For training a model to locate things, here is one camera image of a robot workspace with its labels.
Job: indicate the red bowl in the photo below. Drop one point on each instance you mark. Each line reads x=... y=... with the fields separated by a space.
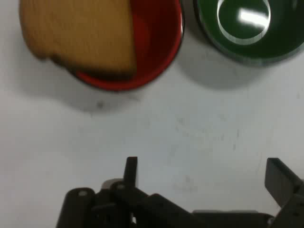
x=156 y=47

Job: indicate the green bowl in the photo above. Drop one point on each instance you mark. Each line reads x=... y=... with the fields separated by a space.
x=282 y=35

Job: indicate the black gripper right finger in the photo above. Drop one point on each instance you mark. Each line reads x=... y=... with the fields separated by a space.
x=282 y=185

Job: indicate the brown toast bread slice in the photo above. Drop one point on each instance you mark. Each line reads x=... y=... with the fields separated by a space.
x=78 y=35

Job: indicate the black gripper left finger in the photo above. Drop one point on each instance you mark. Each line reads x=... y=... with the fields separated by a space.
x=130 y=204

